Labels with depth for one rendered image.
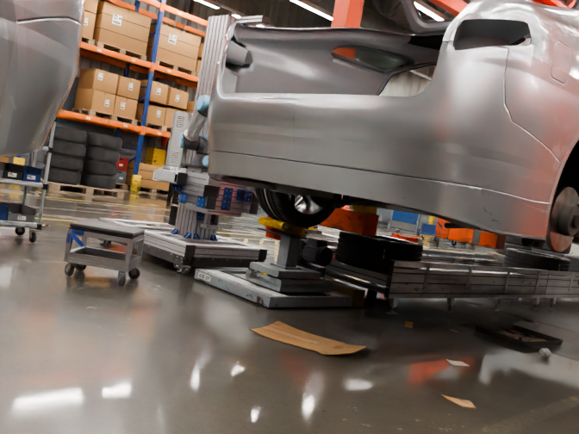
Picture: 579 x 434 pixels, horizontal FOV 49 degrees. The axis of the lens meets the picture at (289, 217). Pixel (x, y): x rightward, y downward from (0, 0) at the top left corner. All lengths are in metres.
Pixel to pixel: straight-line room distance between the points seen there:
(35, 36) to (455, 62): 1.59
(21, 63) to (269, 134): 1.82
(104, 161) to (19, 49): 10.40
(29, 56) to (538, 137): 1.98
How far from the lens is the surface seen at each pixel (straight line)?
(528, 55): 2.63
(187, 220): 5.21
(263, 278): 4.26
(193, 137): 4.79
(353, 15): 5.14
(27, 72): 1.43
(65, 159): 11.37
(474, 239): 6.28
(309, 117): 2.85
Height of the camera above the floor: 0.80
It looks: 3 degrees down
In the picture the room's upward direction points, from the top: 10 degrees clockwise
